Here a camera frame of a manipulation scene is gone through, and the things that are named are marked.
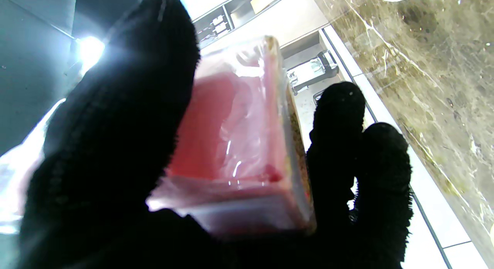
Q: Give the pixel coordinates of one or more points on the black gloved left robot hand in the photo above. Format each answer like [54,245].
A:
[108,145]

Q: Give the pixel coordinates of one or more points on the pink container with white lid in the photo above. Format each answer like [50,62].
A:
[231,145]

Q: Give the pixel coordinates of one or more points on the pale flat board on shelf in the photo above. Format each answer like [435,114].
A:
[262,0]

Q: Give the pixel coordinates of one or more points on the black toaster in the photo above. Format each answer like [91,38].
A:
[318,94]

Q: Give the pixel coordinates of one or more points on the white counter cabinet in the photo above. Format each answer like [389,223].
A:
[432,222]

